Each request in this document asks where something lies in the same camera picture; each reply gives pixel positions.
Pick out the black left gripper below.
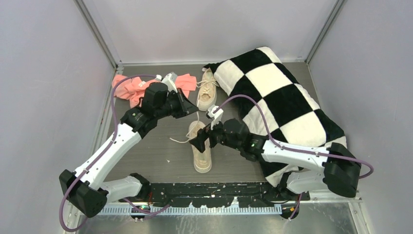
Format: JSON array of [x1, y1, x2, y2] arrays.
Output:
[[155, 87, 198, 119]]

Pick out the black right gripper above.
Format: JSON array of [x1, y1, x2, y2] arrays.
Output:
[[190, 115, 242, 153]]

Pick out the beige sneaker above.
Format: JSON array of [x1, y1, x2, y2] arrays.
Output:
[[169, 110, 213, 174], [196, 68, 219, 112]]

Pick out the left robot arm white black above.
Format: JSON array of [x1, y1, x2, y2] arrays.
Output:
[[59, 82, 198, 218]]

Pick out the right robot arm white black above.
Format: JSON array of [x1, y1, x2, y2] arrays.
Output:
[[189, 119, 361, 200]]

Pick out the pink cloth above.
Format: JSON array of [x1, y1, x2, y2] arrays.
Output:
[[113, 74, 197, 108]]

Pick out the black white checkered pillow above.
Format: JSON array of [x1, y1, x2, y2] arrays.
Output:
[[203, 46, 348, 188]]

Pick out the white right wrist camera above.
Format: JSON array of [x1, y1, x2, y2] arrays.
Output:
[[206, 105, 224, 130]]

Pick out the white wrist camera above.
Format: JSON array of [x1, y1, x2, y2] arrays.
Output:
[[206, 105, 224, 130], [155, 72, 178, 93]]

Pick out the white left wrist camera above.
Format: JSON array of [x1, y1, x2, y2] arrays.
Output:
[[155, 72, 178, 93]]

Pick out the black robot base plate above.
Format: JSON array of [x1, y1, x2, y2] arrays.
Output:
[[127, 182, 298, 208]]

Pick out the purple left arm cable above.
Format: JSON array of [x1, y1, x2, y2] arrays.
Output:
[[58, 75, 173, 233]]

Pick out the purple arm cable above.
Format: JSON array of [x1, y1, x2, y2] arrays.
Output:
[[58, 75, 173, 233], [214, 94, 375, 220]]

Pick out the aluminium front rail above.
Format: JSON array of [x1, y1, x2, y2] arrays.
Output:
[[68, 181, 363, 216]]

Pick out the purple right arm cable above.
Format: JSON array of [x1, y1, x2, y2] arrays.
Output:
[[214, 94, 375, 220]]

